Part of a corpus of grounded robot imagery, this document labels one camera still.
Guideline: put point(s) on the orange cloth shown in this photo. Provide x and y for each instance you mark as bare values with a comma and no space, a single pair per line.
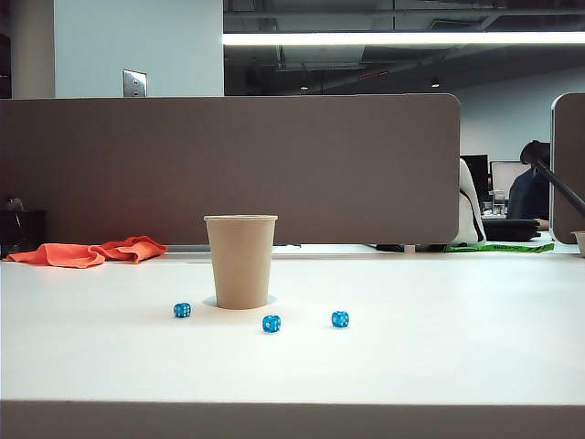
68,256

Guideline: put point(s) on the monitor with white screen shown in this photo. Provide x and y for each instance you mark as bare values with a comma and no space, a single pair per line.
503,176

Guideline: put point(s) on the seated person in blue shirt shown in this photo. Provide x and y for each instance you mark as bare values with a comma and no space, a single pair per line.
525,196

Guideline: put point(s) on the black flat device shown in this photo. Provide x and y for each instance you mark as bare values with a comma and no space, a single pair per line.
388,248

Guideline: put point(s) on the black flat case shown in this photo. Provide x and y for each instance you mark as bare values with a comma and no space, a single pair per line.
509,228

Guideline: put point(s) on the brown paper cup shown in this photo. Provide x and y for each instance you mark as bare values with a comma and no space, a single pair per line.
241,260

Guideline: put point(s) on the grey desk divider panel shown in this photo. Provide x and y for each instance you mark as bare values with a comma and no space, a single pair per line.
571,137
274,160

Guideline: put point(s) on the clear glass bottle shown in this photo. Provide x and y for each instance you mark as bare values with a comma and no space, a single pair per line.
497,203

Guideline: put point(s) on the black computer monitor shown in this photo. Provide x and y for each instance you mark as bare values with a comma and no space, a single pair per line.
477,174

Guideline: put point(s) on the black slanted pole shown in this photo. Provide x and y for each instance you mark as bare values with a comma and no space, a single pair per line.
566,188

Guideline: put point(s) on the beige paper bowl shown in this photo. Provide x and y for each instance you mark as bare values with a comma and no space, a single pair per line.
580,242

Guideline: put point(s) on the green tape strip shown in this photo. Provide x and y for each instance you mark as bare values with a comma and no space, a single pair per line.
503,247

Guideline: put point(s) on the metal wall switch plate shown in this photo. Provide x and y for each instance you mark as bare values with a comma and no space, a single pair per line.
135,83

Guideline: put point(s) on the long ceiling light strip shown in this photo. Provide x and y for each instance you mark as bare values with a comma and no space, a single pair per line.
388,38

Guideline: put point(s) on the blue translucent die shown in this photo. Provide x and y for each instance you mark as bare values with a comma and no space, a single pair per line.
340,319
182,310
271,324

